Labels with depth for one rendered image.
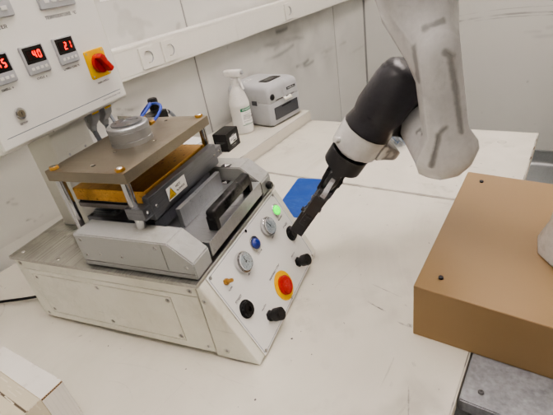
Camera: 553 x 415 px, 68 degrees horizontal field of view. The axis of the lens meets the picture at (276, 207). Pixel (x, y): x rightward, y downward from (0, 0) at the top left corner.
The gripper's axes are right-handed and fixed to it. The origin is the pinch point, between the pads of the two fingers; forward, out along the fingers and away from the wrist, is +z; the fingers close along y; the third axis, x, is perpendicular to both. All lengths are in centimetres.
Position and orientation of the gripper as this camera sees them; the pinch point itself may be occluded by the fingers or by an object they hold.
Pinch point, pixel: (303, 221)
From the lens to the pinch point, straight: 90.0
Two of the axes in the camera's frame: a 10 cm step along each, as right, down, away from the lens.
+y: -3.5, 5.2, -7.8
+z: -4.0, 6.7, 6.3
